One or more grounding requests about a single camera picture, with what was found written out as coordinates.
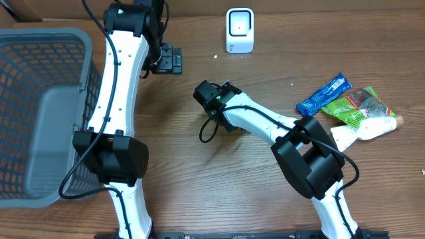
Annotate blue snack packet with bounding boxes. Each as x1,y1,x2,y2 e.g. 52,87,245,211
296,73,353,116

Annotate white bamboo cream tube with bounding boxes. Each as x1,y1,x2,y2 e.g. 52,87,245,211
331,116,404,152

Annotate green red snack packet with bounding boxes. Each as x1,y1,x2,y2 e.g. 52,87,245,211
322,86,395,128

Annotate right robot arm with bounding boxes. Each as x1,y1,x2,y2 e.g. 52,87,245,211
193,80,361,238

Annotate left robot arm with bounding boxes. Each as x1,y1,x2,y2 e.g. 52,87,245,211
72,1,183,238

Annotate white barcode scanner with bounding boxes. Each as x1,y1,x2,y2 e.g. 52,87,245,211
226,7,254,54

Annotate grey plastic mesh basket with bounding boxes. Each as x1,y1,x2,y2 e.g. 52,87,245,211
1,28,102,208

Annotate brown cardboard backboard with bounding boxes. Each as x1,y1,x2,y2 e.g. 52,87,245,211
5,0,424,22

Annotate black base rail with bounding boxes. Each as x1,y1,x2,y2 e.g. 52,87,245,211
93,229,390,239

